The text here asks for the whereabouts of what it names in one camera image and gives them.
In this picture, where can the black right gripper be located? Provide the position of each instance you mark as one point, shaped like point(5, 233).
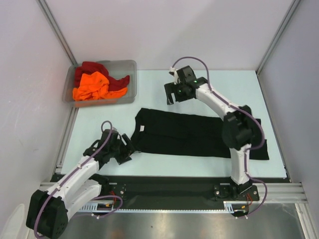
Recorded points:
point(171, 90)

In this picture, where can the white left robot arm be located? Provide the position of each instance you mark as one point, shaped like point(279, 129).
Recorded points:
point(50, 210)

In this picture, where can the orange t-shirt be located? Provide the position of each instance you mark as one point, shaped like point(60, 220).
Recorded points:
point(95, 87)

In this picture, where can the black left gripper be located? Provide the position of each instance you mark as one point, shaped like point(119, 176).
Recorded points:
point(127, 149)

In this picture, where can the dark red t-shirt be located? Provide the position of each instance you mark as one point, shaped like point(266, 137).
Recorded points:
point(92, 67)

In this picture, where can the white slotted cable duct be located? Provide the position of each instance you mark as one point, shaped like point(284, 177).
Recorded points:
point(227, 208)

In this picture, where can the clear plastic bin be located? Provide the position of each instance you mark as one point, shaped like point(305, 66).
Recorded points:
point(117, 69)

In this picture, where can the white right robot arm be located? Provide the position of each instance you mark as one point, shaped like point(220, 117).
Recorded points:
point(241, 132)

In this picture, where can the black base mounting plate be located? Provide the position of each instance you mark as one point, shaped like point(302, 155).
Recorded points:
point(167, 204)

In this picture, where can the black t-shirt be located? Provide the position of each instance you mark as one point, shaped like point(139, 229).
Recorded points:
point(160, 132)

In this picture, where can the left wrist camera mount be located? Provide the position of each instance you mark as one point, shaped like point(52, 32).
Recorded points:
point(107, 135)

